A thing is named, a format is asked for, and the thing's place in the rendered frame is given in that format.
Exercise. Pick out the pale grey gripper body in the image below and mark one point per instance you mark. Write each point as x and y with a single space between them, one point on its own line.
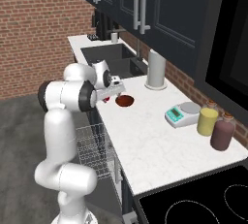
111 91

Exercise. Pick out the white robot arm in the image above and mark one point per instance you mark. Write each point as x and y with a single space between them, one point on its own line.
61 137

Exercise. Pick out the red cup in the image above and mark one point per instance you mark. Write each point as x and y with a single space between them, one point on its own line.
107 99

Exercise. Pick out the dark red bowl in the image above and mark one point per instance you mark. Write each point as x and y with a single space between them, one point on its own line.
125 101

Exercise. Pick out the small grey cup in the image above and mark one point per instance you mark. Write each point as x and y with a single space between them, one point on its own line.
114 37

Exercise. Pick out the dark wide cupboard door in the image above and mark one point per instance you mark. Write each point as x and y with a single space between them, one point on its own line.
180 17

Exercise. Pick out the grey dishwasher door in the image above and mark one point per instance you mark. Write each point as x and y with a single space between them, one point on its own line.
108 195

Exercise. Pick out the dark double sink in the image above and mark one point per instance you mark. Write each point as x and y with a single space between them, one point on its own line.
111 59

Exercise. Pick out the dark sink tap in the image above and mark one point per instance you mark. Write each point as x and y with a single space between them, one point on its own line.
139 49

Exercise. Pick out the white paper towel roll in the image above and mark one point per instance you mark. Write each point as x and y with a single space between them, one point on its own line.
156 68

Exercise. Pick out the small black object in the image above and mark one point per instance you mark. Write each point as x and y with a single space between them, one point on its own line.
93 37

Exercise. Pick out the black coffee machine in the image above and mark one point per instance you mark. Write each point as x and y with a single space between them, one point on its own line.
104 24

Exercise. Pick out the teal and white kitchen scale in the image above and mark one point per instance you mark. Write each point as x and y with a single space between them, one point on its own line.
181 114

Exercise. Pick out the yellow jar with cork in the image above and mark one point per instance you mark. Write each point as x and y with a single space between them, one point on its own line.
207 121

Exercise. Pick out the maroon jar with cork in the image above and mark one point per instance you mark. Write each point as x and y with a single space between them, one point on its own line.
222 134

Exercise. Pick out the black hob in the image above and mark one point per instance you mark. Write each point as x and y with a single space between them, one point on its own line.
193 198

